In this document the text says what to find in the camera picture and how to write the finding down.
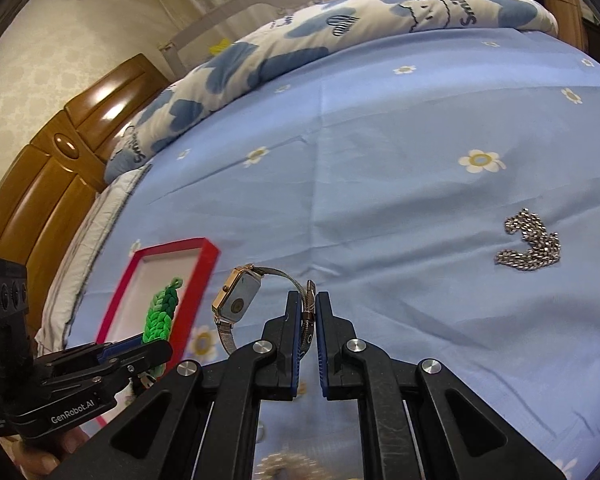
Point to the red shallow tray box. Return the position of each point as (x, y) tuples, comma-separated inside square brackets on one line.
[(186, 264)]

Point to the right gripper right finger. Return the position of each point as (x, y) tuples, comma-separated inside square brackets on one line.
[(418, 421)]

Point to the wooden wardrobe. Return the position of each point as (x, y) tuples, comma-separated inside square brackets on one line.
[(570, 22)]

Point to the blue cloud print duvet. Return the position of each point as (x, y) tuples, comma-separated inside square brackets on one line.
[(301, 38)]

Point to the wooden headboard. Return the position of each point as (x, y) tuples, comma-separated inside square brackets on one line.
[(53, 182)]

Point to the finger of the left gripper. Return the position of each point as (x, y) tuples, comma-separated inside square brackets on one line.
[(115, 350), (147, 357)]

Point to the striped grey pillow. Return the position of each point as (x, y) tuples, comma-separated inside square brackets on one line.
[(64, 296)]

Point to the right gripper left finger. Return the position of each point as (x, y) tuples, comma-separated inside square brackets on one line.
[(198, 421)]

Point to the green braided keychain with puppy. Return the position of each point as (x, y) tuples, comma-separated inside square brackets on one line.
[(161, 313)]

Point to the blue flower bed sheet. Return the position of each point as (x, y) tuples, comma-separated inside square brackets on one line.
[(443, 188)]

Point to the gold square wristwatch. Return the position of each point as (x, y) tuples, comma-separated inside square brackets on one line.
[(236, 296)]

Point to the person's left hand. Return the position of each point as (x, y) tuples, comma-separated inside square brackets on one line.
[(39, 463)]

